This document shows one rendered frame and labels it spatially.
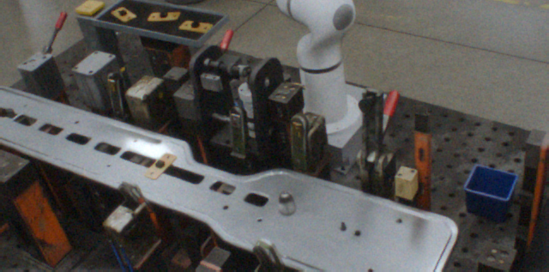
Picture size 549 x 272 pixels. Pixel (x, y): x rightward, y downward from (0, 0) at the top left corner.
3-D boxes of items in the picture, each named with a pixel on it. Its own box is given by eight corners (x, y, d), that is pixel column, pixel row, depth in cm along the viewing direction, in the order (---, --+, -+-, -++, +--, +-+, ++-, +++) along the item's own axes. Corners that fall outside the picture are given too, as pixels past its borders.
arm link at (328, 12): (322, 44, 179) (313, -35, 164) (368, 68, 166) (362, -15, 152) (289, 62, 174) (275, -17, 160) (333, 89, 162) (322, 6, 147)
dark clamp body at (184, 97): (195, 208, 177) (159, 98, 154) (221, 178, 185) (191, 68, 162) (226, 220, 172) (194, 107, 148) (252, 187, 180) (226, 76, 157)
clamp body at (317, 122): (298, 244, 161) (276, 131, 138) (319, 214, 168) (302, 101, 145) (330, 256, 156) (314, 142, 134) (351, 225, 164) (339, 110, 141)
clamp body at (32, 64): (54, 161, 203) (9, 68, 181) (79, 140, 210) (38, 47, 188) (75, 169, 198) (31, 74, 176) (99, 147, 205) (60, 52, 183)
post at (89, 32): (118, 134, 209) (73, 16, 182) (134, 120, 213) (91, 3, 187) (135, 140, 205) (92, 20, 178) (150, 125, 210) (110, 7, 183)
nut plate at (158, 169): (155, 180, 143) (153, 176, 142) (142, 176, 144) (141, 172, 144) (177, 156, 148) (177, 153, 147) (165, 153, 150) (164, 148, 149)
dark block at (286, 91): (292, 226, 166) (267, 97, 140) (304, 208, 170) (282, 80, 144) (308, 232, 163) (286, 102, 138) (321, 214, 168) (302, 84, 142)
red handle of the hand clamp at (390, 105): (359, 159, 128) (384, 87, 131) (362, 161, 130) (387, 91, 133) (378, 164, 126) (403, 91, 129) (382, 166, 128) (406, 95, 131)
